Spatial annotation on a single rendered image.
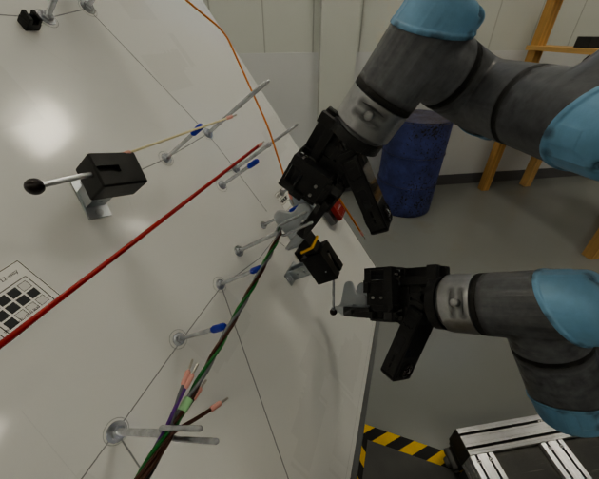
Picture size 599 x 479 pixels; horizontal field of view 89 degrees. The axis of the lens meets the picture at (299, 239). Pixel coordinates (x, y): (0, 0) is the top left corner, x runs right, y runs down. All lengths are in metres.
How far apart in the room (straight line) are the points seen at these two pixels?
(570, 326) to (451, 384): 1.50
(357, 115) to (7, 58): 0.37
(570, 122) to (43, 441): 0.48
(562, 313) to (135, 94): 0.56
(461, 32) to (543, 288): 0.26
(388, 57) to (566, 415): 0.42
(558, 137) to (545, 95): 0.04
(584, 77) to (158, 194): 0.44
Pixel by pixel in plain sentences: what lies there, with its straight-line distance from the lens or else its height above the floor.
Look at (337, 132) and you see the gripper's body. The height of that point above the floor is 1.37.
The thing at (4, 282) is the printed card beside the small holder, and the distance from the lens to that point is 0.35.
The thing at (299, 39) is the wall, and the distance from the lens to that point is 2.96.
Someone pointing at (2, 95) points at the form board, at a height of 1.42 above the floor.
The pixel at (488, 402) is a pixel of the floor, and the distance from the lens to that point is 1.88.
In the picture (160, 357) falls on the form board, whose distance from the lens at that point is 0.38.
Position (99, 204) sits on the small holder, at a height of 1.32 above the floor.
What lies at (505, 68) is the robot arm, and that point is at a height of 1.44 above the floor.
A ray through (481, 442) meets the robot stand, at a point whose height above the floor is 0.23.
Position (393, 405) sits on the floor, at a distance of 1.70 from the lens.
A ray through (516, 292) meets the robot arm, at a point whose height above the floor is 1.25.
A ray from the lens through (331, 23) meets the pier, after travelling 2.91.
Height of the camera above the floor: 1.47
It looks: 35 degrees down
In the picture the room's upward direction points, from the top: straight up
